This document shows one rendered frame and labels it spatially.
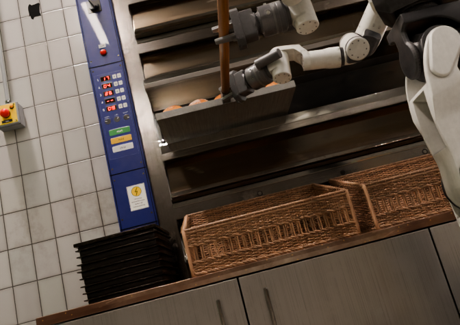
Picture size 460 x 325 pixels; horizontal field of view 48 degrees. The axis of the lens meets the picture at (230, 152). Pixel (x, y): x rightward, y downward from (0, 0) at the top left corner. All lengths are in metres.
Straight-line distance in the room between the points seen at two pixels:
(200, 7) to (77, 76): 0.65
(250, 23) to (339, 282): 0.80
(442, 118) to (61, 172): 1.56
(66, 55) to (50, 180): 0.58
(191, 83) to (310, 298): 1.06
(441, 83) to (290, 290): 0.72
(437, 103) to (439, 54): 0.13
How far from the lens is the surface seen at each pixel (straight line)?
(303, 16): 1.48
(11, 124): 2.38
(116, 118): 2.28
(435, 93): 1.37
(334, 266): 1.61
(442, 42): 1.42
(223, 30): 1.47
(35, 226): 2.31
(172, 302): 1.60
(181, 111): 1.97
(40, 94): 2.46
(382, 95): 2.38
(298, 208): 1.67
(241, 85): 1.85
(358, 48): 1.78
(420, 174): 1.78
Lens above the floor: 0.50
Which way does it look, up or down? 15 degrees up
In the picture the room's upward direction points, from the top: 15 degrees counter-clockwise
